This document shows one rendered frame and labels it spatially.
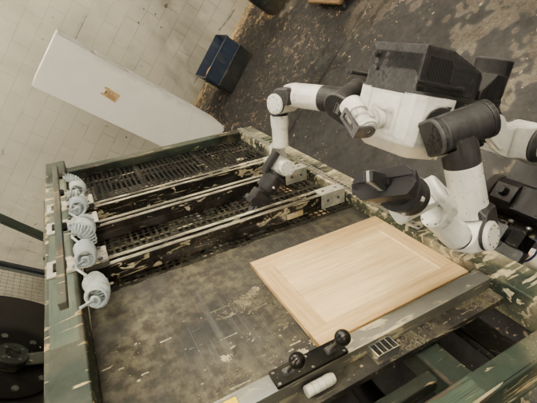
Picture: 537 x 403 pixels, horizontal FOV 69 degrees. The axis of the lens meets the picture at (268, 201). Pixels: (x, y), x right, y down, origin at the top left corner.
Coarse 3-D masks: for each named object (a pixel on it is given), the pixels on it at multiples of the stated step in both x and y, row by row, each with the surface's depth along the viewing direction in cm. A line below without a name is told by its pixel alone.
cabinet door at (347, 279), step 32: (352, 224) 154; (384, 224) 152; (288, 256) 138; (320, 256) 137; (352, 256) 135; (384, 256) 134; (416, 256) 132; (288, 288) 123; (320, 288) 122; (352, 288) 121; (384, 288) 119; (416, 288) 118; (320, 320) 109; (352, 320) 108
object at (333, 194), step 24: (312, 192) 170; (336, 192) 170; (240, 216) 156; (264, 216) 156; (96, 240) 131; (168, 240) 145; (192, 240) 145; (216, 240) 150; (48, 264) 130; (72, 264) 129; (96, 264) 129; (120, 264) 135; (144, 264) 139
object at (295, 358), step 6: (294, 354) 82; (300, 354) 82; (288, 360) 83; (294, 360) 82; (300, 360) 82; (288, 366) 92; (294, 366) 82; (300, 366) 82; (282, 372) 91; (288, 372) 90
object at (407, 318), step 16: (480, 272) 119; (448, 288) 114; (464, 288) 113; (480, 288) 115; (416, 304) 109; (432, 304) 108; (448, 304) 110; (384, 320) 105; (400, 320) 104; (416, 320) 105; (352, 336) 101; (368, 336) 100; (384, 336) 101; (352, 352) 97; (320, 368) 93; (336, 368) 96; (256, 384) 90; (272, 384) 90; (304, 384) 92; (224, 400) 87; (240, 400) 87; (256, 400) 87; (272, 400) 89
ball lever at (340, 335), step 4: (336, 332) 87; (340, 332) 87; (344, 332) 87; (348, 332) 88; (336, 336) 87; (340, 336) 86; (344, 336) 86; (348, 336) 86; (336, 340) 87; (340, 340) 86; (344, 340) 86; (348, 340) 86; (332, 344) 93; (336, 344) 90; (340, 344) 86; (344, 344) 86; (324, 348) 95; (328, 348) 95; (332, 348) 93; (328, 352) 95; (332, 352) 95
